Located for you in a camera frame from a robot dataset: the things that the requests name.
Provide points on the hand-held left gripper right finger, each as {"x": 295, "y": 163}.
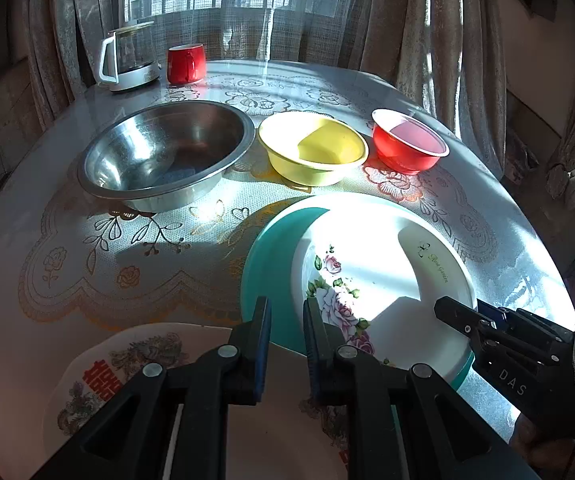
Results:
{"x": 311, "y": 345}

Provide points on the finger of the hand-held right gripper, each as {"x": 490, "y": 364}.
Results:
{"x": 492, "y": 314}
{"x": 460, "y": 317}

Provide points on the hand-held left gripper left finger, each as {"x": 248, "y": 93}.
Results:
{"x": 263, "y": 340}

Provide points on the yellow plastic bowl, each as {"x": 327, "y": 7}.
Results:
{"x": 317, "y": 152}

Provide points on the large stainless steel bowl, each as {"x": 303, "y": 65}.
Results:
{"x": 167, "y": 150}

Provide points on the person's right hand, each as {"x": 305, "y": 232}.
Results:
{"x": 537, "y": 447}

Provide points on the white plate with red print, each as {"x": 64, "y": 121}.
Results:
{"x": 117, "y": 360}

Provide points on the white lace tablecloth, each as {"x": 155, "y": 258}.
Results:
{"x": 132, "y": 255}

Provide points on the red plastic bowl white rim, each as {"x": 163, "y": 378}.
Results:
{"x": 405, "y": 147}

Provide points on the beige patterned curtain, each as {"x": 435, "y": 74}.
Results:
{"x": 62, "y": 35}
{"x": 442, "y": 50}

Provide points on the red mug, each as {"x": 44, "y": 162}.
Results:
{"x": 185, "y": 64}

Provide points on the sheer white curtain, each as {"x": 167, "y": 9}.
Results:
{"x": 247, "y": 25}

